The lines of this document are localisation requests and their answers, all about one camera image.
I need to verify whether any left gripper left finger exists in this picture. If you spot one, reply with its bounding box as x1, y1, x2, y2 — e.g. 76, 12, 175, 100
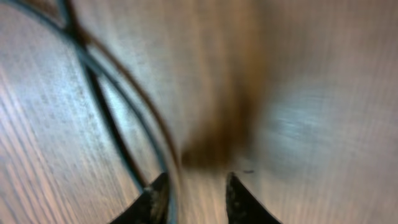
110, 172, 170, 224

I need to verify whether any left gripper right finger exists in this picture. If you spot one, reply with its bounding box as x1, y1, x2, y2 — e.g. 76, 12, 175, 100
226, 172, 282, 224

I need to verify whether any dark grey usb cable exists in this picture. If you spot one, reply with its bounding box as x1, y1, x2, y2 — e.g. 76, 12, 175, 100
0, 0, 183, 224

